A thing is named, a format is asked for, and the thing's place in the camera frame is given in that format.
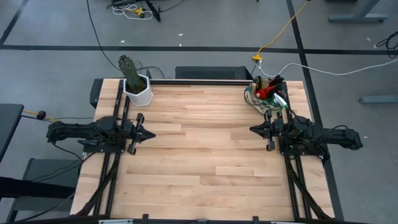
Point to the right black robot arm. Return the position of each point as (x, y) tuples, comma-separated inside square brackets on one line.
[(326, 135)]

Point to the black ventilated computer case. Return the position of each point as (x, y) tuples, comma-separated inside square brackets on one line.
[(214, 73)]

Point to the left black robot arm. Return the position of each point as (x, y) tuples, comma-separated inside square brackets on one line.
[(81, 130)]

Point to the black tripod leg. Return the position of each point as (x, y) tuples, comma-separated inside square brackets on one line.
[(154, 11)]

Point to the beige green gardening bag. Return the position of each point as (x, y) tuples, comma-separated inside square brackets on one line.
[(258, 99)]

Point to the black side table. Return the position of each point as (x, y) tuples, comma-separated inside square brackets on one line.
[(9, 124)]

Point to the silver aluminium bracket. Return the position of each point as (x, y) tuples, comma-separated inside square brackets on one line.
[(286, 222), (115, 221)]

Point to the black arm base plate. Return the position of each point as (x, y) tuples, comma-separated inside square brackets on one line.
[(93, 148), (295, 151)]

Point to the black table clamp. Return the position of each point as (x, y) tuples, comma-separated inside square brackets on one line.
[(255, 220), (145, 218)]

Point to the black low bench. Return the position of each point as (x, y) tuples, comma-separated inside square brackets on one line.
[(46, 168)]

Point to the green plastic spray bottle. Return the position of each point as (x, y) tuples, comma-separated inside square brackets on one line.
[(280, 101)]

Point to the red black gardening glove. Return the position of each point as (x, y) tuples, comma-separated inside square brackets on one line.
[(269, 90)]

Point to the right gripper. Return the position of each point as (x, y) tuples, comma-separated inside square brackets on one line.
[(272, 130)]

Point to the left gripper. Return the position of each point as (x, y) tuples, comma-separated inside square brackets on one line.
[(135, 133)]

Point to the grey desk foot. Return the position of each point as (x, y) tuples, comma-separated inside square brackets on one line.
[(357, 18), (379, 99)]

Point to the black round connector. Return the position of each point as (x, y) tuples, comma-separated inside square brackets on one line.
[(41, 115)]

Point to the white plant pot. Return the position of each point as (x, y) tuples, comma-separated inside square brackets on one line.
[(140, 99)]

